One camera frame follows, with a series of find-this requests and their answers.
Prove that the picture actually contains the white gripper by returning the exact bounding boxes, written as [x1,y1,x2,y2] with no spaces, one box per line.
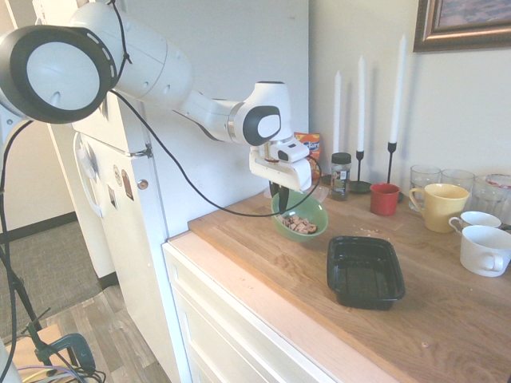
[249,144,313,213]

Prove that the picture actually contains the brown cereal pieces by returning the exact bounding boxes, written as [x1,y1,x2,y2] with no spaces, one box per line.
[280,214,319,235]

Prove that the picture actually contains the green ceramic bowl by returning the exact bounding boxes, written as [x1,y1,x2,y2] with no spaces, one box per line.
[270,188,329,243]

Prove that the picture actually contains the clear plastic container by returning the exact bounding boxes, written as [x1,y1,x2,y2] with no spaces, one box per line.
[310,184,331,203]

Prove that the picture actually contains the orange snack bag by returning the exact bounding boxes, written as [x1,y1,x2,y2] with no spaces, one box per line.
[293,132,324,180]

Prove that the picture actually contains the spice jar black lid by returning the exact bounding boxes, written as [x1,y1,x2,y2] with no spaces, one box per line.
[330,152,353,203]

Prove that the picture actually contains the black candle holder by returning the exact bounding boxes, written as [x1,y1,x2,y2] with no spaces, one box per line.
[348,149,374,195]
[386,140,405,197]

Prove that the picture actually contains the short white candle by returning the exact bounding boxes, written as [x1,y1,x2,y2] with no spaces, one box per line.
[333,70,342,155]

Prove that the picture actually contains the red cup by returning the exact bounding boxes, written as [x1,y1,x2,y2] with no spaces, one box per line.
[369,183,402,217]

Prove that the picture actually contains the black plastic food container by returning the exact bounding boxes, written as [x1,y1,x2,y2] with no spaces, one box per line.
[327,235,407,311]

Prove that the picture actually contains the medium white candle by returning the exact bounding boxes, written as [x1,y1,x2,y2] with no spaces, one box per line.
[357,54,366,152]

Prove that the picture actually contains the white kitchen cabinet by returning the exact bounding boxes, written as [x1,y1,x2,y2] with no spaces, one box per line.
[161,238,333,383]

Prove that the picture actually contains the white refrigerator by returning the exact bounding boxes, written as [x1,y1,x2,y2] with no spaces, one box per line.
[32,0,311,383]

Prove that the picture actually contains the clear drinking glass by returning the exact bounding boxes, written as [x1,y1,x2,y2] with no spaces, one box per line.
[472,175,511,229]
[410,164,442,213]
[440,168,476,193]

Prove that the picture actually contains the dark brown fridge magnet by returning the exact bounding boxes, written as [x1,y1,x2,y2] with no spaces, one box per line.
[120,168,134,199]

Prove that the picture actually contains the tall white candle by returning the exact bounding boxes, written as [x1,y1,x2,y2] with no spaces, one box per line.
[389,34,408,144]

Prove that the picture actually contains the yellow mug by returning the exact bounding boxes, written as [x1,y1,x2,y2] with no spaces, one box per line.
[408,183,471,235]

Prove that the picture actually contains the small white cup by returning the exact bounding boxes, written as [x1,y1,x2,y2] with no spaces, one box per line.
[448,211,503,235]

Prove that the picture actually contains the large white cup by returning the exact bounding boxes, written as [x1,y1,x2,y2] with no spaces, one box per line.
[459,225,511,278]

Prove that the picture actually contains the green clamp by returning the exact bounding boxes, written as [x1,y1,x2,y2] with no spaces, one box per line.
[33,332,97,377]

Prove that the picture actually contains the black tripod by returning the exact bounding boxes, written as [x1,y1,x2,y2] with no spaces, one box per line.
[0,235,53,362]

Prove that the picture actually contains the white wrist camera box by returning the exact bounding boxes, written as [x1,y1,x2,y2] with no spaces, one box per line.
[271,139,311,165]

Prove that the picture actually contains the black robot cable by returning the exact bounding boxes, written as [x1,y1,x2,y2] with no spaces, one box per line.
[105,0,323,219]

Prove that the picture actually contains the brown picture frame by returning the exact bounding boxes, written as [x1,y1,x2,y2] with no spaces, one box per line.
[412,0,511,53]

